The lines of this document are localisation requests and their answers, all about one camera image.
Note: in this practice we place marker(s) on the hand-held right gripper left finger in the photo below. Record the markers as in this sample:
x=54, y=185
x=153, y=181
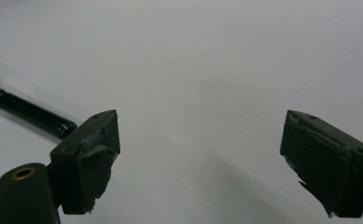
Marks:
x=86, y=161

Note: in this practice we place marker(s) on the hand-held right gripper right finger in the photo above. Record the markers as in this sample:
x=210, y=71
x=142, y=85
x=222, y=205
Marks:
x=325, y=161

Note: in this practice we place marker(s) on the black makeup brush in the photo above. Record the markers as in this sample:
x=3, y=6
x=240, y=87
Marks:
x=30, y=113

